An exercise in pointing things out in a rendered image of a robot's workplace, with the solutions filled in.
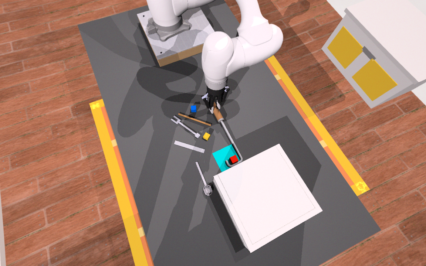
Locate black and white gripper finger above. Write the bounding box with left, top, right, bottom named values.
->
left=216, top=85, right=230, bottom=110
left=201, top=93, right=216, bottom=114

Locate red block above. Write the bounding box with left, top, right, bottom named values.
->
left=229, top=155, right=239, bottom=164

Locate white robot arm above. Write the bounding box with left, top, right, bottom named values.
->
left=146, top=0, right=283, bottom=90

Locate white flat bar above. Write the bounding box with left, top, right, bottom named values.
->
left=174, top=141, right=205, bottom=153

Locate white combination wrench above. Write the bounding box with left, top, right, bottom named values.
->
left=171, top=116, right=200, bottom=138

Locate teal square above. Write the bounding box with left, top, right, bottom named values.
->
left=212, top=144, right=240, bottom=172

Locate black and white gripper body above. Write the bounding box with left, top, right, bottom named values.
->
left=206, top=87, right=225, bottom=98

